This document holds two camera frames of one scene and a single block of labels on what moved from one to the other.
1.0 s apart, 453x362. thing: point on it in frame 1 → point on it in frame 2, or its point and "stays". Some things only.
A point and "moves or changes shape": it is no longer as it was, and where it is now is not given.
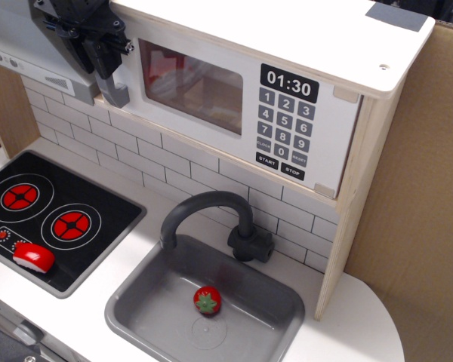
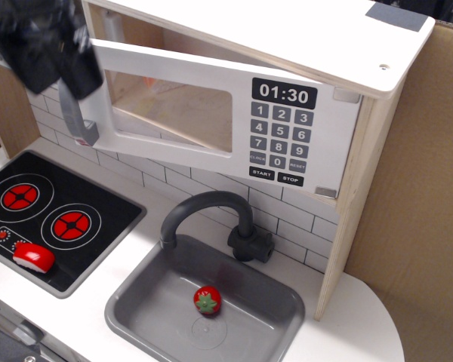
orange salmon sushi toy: [161, 63] → [149, 81]
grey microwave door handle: [117, 95] → [87, 131]
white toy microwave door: [248, 111] moves or changes shape
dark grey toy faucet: [247, 242] stays
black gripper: [72, 19] → [41, 40]
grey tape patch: [399, 16] stays
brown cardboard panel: [411, 243] stays
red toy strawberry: [208, 300] stays
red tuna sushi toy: [34, 256] stays
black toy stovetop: [35, 200] stays
